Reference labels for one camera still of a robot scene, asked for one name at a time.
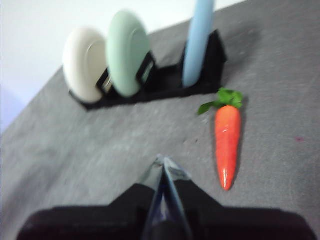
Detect black plate rack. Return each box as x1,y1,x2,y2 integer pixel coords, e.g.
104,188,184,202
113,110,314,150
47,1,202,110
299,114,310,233
68,29,228,112

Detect green plate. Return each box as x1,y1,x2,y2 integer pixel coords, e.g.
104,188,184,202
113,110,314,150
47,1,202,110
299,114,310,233
105,9,151,97

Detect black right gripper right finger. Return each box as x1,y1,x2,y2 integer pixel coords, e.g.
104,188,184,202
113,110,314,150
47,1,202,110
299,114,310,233
161,155,319,240

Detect white plate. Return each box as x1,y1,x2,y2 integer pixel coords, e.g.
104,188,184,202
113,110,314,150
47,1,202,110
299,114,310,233
62,26,114,103

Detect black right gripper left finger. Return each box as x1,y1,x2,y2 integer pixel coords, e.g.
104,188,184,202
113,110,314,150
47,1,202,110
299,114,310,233
16,154,164,240

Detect orange carrot with green leaves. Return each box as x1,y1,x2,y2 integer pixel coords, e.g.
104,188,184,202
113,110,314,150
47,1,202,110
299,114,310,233
197,87,245,192

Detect blue plate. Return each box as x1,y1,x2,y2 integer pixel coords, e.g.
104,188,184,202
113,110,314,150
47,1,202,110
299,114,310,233
181,0,216,87

